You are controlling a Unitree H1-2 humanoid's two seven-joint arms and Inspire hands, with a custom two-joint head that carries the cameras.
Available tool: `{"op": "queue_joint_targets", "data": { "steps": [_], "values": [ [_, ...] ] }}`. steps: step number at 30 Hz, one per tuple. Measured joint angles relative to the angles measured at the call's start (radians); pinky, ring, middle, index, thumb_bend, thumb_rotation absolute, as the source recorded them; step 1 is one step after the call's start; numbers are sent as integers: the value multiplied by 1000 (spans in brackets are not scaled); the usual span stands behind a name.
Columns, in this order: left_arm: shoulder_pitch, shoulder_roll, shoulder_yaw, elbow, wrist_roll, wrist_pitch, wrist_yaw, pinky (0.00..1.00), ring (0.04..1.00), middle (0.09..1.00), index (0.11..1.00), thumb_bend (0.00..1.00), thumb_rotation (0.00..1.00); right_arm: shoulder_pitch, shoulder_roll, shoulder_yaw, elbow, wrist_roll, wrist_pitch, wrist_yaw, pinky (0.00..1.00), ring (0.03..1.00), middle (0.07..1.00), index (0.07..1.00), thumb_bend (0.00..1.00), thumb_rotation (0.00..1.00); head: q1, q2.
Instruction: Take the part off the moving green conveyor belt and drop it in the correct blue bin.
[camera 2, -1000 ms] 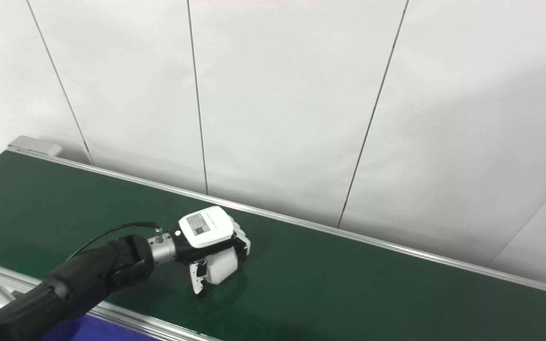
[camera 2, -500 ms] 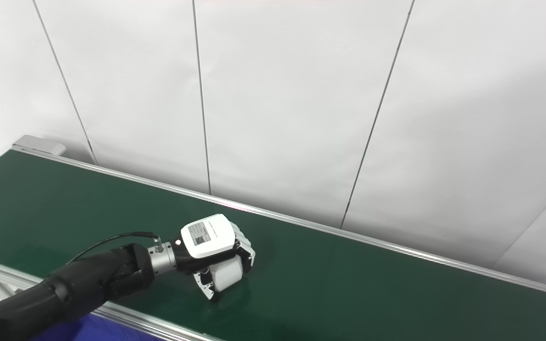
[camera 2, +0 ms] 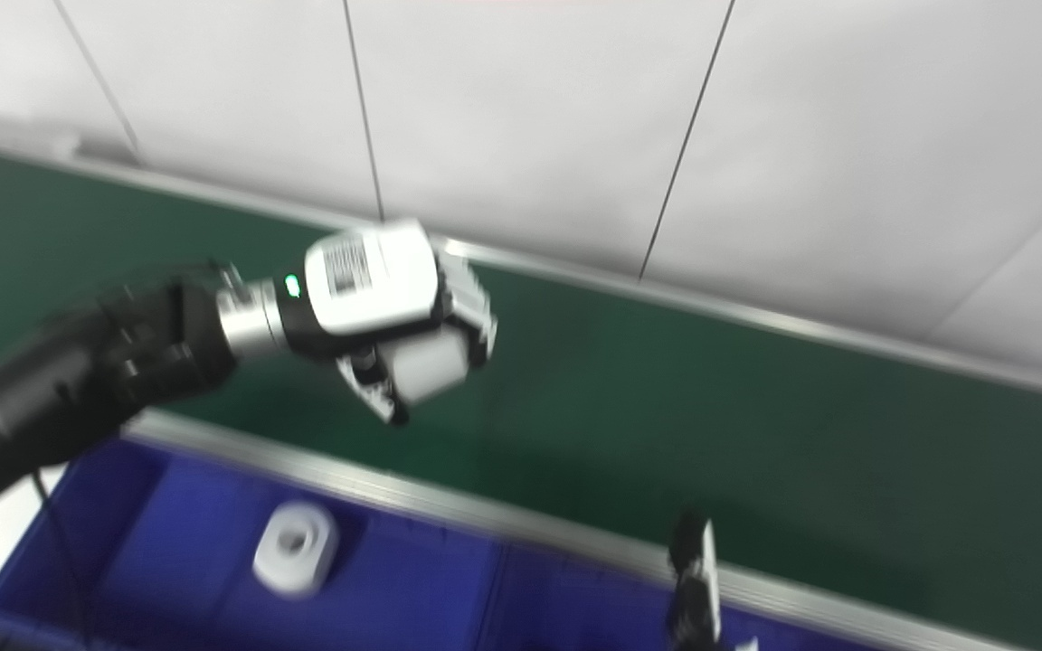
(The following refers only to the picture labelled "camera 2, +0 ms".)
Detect thin black cable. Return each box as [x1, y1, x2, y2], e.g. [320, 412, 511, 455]
[31, 468, 92, 651]

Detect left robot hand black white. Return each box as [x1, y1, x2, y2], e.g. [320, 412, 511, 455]
[282, 217, 499, 428]

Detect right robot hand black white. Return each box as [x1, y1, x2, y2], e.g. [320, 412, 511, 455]
[664, 510, 759, 651]

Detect white plastic part with hole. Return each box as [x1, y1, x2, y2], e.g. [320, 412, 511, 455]
[252, 501, 341, 599]

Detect blue plastic bin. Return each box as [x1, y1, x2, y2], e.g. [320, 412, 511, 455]
[0, 436, 508, 651]
[483, 541, 893, 651]

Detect green conveyor belt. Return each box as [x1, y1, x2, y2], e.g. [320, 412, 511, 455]
[0, 116, 1042, 651]
[0, 149, 1042, 651]

